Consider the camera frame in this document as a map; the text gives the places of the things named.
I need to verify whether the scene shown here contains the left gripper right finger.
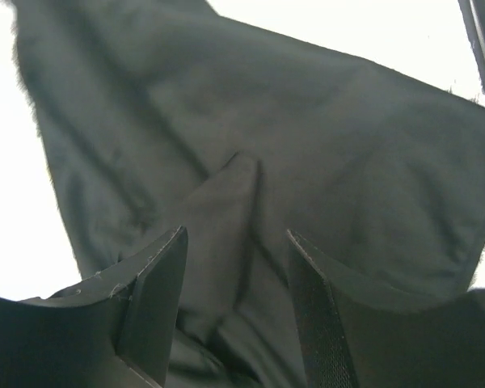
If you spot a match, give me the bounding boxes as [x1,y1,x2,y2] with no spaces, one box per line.
[288,231,485,387]

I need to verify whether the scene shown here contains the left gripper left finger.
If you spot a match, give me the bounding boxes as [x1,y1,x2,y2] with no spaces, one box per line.
[0,227,188,387]

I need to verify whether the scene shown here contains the black t-shirt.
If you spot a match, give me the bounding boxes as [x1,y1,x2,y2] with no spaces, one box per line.
[14,1,485,387]

